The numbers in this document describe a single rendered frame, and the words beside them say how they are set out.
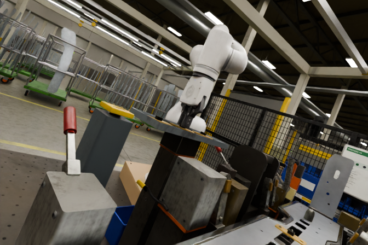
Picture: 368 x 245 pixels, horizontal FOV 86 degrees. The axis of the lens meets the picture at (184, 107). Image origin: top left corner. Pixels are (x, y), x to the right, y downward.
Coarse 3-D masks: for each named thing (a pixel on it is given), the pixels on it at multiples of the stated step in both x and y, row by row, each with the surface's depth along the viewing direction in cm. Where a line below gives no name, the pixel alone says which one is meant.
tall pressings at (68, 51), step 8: (64, 32) 556; (72, 32) 566; (72, 40) 568; (72, 48) 570; (64, 56) 562; (64, 64) 563; (56, 72) 556; (56, 80) 558; (48, 88) 562; (56, 88) 559
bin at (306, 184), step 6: (306, 174) 127; (306, 180) 126; (312, 180) 125; (318, 180) 123; (300, 186) 128; (306, 186) 126; (312, 186) 124; (300, 192) 127; (306, 192) 125; (312, 192) 123
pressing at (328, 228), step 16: (288, 208) 88; (304, 208) 102; (240, 224) 50; (256, 224) 55; (272, 224) 61; (288, 224) 67; (304, 224) 75; (320, 224) 84; (336, 224) 97; (192, 240) 35; (208, 240) 38; (224, 240) 40; (240, 240) 43; (256, 240) 46; (272, 240) 50; (304, 240) 59; (320, 240) 65; (336, 240) 72
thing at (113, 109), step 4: (100, 104) 45; (104, 104) 44; (108, 104) 43; (112, 104) 47; (108, 108) 42; (112, 108) 41; (116, 108) 42; (120, 108) 46; (112, 112) 42; (116, 112) 42; (120, 112) 43; (124, 112) 44; (128, 112) 45; (116, 116) 44; (124, 116) 44; (128, 116) 45; (132, 116) 45
